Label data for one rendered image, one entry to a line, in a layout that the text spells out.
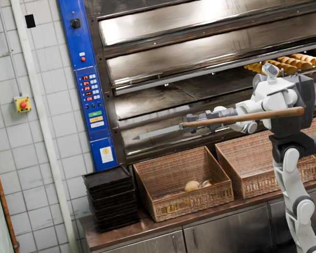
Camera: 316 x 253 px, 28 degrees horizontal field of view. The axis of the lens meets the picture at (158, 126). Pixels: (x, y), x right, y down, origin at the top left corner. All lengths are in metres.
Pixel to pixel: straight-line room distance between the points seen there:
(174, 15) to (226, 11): 0.37
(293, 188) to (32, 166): 1.75
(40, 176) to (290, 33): 2.04
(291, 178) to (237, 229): 0.64
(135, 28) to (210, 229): 1.43
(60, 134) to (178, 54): 0.98
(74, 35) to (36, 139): 0.75
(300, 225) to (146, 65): 1.48
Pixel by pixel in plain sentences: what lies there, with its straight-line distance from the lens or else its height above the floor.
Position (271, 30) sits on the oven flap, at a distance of 4.64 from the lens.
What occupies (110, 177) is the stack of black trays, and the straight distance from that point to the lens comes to 4.15.
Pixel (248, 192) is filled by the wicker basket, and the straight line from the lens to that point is 4.24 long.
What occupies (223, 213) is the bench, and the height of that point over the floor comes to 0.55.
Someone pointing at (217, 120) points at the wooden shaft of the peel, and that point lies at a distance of 3.09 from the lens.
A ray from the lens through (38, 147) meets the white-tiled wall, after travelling 4.34.
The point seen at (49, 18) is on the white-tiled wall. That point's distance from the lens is 4.21.
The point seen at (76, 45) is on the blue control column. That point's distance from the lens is 4.21.
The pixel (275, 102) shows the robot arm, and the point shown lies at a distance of 3.22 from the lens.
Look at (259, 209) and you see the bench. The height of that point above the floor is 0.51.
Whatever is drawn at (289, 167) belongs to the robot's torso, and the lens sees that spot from 3.77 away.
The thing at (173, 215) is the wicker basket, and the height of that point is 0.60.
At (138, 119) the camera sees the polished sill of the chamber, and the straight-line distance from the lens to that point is 4.40.
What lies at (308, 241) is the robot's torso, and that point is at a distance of 4.04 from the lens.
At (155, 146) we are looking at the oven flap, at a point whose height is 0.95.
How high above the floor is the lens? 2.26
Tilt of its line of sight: 15 degrees down
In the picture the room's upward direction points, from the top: 11 degrees counter-clockwise
